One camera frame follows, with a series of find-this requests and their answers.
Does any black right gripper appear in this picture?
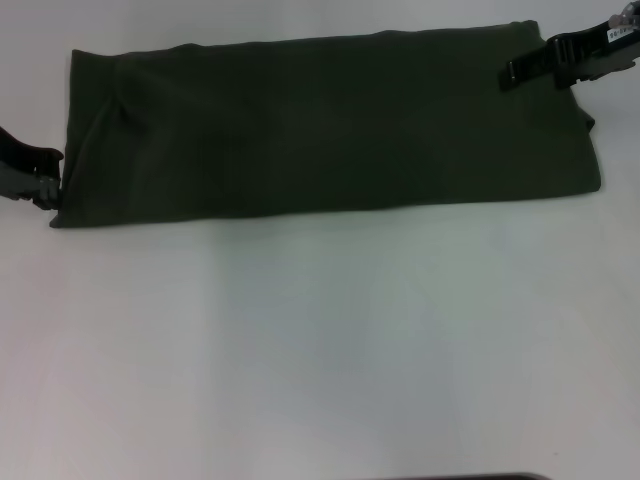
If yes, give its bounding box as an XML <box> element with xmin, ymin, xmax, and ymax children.
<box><xmin>497</xmin><ymin>13</ymin><xmax>640</xmax><ymax>92</ymax></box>

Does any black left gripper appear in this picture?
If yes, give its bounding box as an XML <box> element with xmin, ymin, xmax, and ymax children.
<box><xmin>0</xmin><ymin>124</ymin><xmax>66</xmax><ymax>211</ymax></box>

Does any dark green FREE t-shirt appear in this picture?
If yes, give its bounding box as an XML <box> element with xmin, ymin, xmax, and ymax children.
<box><xmin>48</xmin><ymin>19</ymin><xmax>603</xmax><ymax>230</ymax></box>

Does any gripper cable with metal plug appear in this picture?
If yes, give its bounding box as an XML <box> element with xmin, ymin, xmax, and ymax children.
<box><xmin>607</xmin><ymin>0</ymin><xmax>639</xmax><ymax>26</ymax></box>

